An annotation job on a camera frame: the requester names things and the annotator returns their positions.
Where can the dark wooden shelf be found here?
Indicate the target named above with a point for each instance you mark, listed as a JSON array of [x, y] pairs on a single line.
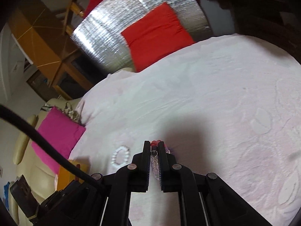
[[258, 11]]

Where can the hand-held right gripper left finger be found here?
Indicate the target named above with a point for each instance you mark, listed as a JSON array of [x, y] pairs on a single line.
[[144, 162]]

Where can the patterned cloth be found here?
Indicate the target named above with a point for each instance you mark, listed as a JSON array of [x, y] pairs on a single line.
[[74, 115]]

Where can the silver foil sheet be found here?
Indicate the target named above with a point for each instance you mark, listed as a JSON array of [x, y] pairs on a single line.
[[103, 35]]

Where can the cream leather sofa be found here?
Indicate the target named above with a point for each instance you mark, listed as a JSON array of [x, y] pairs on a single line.
[[25, 146]]

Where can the wooden table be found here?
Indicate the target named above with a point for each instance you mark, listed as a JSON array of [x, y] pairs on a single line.
[[40, 49]]

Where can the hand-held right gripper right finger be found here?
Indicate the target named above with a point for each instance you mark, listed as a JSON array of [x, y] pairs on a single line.
[[164, 167]]

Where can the pink cushion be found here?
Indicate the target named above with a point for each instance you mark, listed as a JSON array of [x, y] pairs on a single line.
[[56, 134]]

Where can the white textured blanket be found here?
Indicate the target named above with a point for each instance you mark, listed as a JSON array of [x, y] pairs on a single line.
[[211, 87]]

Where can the orange box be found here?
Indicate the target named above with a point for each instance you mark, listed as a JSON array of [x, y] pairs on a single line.
[[63, 176]]

